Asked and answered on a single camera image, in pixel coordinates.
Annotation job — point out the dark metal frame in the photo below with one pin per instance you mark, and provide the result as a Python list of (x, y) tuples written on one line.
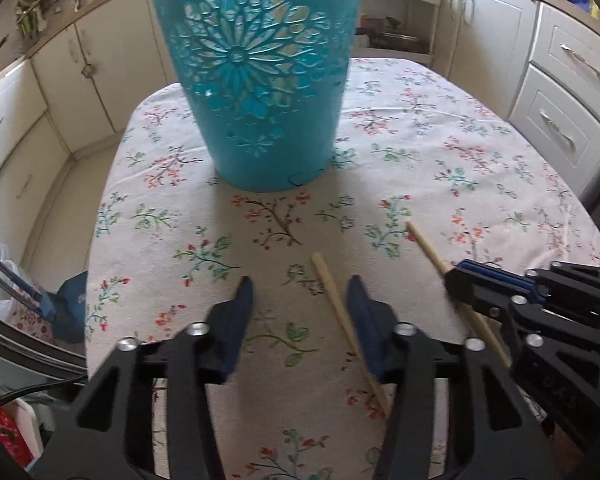
[(25, 340)]

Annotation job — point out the floral tablecloth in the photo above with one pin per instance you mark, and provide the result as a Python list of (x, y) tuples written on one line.
[(430, 125)]

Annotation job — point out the red bag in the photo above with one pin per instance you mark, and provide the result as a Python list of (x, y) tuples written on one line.
[(5, 435)]

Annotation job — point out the white drawer cabinet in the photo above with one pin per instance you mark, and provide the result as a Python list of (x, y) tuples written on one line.
[(565, 90)]

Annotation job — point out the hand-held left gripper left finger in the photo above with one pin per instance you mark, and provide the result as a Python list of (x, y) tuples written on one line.
[(237, 332)]

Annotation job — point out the white plastic bag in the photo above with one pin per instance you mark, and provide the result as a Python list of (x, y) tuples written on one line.
[(2, 285)]

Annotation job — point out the teal cutout plastic basket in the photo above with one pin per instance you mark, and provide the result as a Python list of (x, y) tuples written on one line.
[(260, 175)]

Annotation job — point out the cream base cabinet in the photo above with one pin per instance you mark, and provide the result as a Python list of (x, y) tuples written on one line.
[(15, 150)]

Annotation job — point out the white door cabinet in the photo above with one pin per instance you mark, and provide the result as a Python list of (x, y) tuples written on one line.
[(485, 35)]

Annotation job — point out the blue bag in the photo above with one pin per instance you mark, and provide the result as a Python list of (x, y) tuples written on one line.
[(70, 310)]

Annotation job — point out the cream corner cabinet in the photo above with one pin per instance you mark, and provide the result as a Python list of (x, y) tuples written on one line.
[(105, 70)]

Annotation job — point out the bamboo chopstick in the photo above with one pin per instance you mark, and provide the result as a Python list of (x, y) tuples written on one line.
[(325, 276), (425, 247)]

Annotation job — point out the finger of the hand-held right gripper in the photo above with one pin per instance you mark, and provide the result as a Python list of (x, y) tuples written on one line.
[(475, 292), (495, 275)]

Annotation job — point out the metal pot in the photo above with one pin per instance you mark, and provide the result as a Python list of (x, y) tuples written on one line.
[(397, 41)]

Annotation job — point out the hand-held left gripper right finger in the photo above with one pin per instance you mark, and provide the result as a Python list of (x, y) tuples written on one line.
[(367, 332)]

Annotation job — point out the open kitchen shelf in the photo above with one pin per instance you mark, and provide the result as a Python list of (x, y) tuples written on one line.
[(395, 15)]

